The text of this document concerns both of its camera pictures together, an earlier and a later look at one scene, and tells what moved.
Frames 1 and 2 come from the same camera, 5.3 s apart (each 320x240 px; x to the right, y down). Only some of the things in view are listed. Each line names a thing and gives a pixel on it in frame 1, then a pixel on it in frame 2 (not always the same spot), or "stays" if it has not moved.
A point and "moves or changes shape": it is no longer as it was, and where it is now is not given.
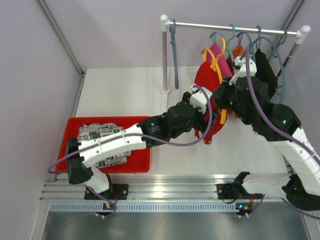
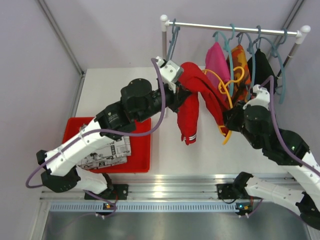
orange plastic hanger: (215, 66) -> (223, 129)
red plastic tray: (139, 161) stays
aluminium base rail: (60, 187) stays
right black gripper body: (226, 98) -> (236, 122)
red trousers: (209, 79) moves or changes shape
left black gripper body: (197, 121) -> (171, 98)
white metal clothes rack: (300, 33) stays
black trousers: (264, 71) stays
